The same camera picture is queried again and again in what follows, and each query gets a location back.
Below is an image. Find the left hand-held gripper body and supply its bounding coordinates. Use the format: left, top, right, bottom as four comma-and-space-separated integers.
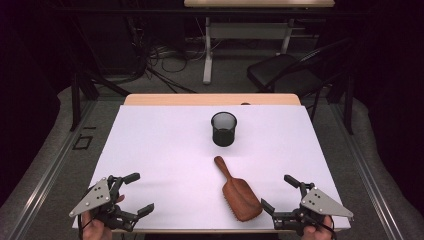
68, 174, 139, 233

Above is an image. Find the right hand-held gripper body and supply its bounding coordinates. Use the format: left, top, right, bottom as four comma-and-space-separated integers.
271, 181, 355, 237

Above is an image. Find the brown wooden hairbrush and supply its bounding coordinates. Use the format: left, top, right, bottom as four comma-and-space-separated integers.
213, 155, 264, 223

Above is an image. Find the black mesh pen cup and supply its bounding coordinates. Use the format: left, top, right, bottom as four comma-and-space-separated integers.
210, 111, 238, 148

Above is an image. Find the person's right hand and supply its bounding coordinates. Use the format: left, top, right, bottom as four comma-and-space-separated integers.
300, 215, 334, 240

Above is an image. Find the person's left hand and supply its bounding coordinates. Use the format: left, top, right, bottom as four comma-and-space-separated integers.
81, 209, 114, 240

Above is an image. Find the white table mat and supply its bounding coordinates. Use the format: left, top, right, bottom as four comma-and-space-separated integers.
72, 104, 352, 231

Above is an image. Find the black metal stand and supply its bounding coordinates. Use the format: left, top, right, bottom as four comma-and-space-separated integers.
69, 71, 131, 132

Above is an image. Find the black folding chair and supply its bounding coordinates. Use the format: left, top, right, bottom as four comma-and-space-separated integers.
246, 37, 354, 121

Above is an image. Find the white-legged desk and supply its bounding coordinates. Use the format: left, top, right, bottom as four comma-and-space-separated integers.
183, 0, 336, 85

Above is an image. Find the black metal crossbar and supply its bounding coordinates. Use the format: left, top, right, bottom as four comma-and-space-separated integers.
49, 8, 368, 18

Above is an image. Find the right hand-held gripper cable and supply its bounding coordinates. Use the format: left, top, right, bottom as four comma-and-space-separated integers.
309, 213, 338, 240

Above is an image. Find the hand-held gripper cable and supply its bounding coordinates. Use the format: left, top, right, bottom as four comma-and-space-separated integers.
309, 213, 338, 240
76, 213, 88, 240

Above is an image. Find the left hand-held gripper cable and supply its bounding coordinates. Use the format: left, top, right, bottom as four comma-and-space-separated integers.
76, 213, 88, 240

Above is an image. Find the metal floor rail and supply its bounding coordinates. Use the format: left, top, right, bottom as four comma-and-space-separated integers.
328, 103, 406, 240
6, 99, 98, 240

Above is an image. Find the tangle of black floor cables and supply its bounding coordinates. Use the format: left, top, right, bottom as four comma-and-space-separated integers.
133, 16, 201, 94

